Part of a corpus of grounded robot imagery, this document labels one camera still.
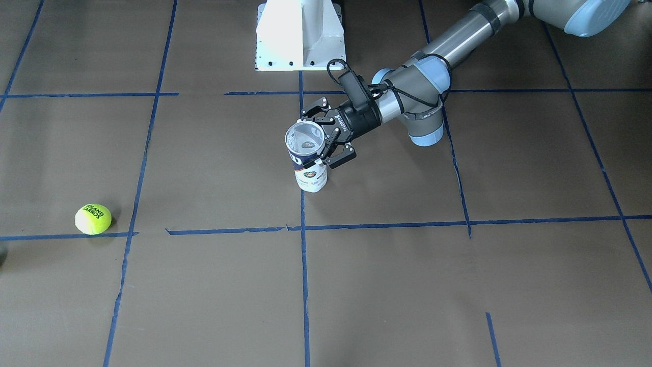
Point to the yellow Roland Garros tennis ball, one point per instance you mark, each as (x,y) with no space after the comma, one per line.
(93,219)

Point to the brown paper table cover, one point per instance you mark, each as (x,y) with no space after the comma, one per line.
(521,239)

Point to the clear Wilson tennis ball can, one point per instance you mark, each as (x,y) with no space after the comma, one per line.
(305,141)

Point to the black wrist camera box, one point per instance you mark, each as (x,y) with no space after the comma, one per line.
(357,91)

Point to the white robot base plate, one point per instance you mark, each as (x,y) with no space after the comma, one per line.
(299,35)

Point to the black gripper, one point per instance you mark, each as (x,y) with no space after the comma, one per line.
(357,124)

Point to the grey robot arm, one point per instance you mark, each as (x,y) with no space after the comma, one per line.
(415,92)

